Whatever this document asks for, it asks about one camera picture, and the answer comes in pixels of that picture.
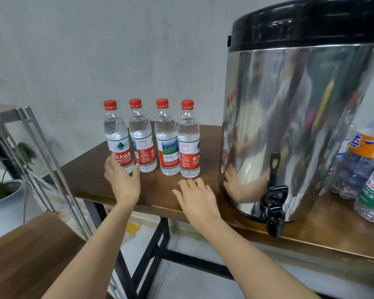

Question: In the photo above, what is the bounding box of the person's right hand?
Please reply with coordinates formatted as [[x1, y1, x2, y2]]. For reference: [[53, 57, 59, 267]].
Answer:
[[172, 177, 222, 233]]

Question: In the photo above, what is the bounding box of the person's left hand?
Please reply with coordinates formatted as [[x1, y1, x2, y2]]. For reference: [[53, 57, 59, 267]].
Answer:
[[103, 154, 142, 209]]

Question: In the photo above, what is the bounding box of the green red label plastic bottle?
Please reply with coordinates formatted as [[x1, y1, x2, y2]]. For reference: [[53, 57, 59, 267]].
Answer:
[[155, 98, 181, 176]]

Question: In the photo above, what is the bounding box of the wooden metal shelf rack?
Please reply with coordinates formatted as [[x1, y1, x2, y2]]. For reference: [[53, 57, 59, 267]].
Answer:
[[0, 99, 125, 299]]

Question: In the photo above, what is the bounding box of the stainless steel water dispenser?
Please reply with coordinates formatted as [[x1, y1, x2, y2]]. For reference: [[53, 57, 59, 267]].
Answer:
[[221, 0, 374, 237]]

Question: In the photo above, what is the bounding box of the cluster of plastic bottles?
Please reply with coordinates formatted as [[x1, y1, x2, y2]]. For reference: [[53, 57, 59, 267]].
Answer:
[[330, 96, 374, 225]]

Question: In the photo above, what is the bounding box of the person's left forearm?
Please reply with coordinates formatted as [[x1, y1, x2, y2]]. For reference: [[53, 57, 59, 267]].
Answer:
[[42, 199, 141, 299]]

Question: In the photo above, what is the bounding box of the person's right forearm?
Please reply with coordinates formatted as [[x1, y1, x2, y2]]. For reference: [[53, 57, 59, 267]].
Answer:
[[199, 218, 322, 299]]

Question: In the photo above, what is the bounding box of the white plant pot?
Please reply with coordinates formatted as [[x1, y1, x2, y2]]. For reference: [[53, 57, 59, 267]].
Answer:
[[0, 179, 27, 243]]

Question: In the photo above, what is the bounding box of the black metal table frame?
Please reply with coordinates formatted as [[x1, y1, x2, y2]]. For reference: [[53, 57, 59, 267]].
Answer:
[[84, 199, 337, 299]]

